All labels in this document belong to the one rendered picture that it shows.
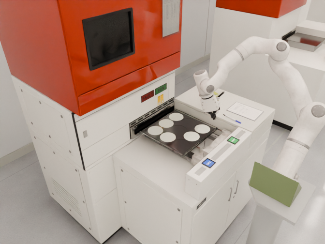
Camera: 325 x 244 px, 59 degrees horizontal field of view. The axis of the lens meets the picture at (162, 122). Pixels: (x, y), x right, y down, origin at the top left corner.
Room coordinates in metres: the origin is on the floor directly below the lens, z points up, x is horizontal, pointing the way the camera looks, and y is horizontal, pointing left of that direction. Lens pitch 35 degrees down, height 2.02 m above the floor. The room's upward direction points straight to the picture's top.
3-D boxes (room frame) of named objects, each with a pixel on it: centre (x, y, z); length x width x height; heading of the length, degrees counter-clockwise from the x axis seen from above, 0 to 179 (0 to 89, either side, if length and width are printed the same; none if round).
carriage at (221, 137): (1.37, -0.32, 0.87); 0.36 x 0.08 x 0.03; 139
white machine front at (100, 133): (1.53, 0.19, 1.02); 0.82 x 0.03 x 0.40; 139
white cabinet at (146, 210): (1.52, -0.24, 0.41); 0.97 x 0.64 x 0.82; 139
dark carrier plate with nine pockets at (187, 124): (1.53, -0.11, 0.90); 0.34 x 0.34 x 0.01; 48
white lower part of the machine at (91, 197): (1.76, 0.44, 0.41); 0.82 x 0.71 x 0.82; 139
